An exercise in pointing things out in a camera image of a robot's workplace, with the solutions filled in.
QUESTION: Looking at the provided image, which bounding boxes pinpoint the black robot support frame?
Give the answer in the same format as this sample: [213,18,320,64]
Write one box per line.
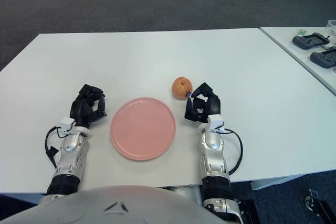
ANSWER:
[230,199,260,224]

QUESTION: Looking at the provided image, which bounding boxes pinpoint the yellow-red apple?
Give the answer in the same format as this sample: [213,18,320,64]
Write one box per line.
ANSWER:
[172,77,193,100]

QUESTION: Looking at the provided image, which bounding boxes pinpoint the white table frame beam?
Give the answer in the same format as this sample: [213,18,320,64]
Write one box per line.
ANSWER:
[250,175,297,190]

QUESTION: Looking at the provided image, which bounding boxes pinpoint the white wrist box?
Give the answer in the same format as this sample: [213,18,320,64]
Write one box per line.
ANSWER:
[58,118,76,133]
[208,114,226,133]

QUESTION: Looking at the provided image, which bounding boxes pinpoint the grey robot torso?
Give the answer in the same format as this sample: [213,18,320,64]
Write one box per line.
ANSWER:
[0,185,226,224]

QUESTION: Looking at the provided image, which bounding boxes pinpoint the grey handheld controller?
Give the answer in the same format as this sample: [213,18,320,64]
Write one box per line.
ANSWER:
[309,48,336,69]
[292,32,330,50]

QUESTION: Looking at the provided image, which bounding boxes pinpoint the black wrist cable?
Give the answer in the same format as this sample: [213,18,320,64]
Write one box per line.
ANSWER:
[223,129,244,175]
[44,126,66,169]

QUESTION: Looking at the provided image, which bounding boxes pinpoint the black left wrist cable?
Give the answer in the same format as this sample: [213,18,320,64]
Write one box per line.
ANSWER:
[44,126,66,169]

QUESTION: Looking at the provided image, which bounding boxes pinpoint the pink round plate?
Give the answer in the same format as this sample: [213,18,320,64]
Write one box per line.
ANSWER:
[109,97,177,162]

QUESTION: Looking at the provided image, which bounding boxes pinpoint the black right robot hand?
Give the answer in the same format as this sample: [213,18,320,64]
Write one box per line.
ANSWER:
[184,82,222,124]

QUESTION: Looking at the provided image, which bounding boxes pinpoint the black wheeled stand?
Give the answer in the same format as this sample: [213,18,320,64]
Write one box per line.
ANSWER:
[304,188,336,224]

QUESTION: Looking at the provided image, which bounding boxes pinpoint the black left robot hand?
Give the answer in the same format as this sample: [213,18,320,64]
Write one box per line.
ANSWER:
[69,84,108,130]

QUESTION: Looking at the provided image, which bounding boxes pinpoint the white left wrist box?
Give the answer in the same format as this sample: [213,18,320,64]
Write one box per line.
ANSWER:
[58,118,76,133]

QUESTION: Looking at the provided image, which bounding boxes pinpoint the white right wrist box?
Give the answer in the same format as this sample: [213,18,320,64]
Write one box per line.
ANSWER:
[208,114,226,133]

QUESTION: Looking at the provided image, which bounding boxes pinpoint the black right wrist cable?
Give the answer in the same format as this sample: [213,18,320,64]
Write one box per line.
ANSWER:
[223,129,244,175]

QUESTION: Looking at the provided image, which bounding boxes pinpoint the clear plastic container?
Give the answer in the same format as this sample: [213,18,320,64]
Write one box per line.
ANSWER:
[327,19,336,36]

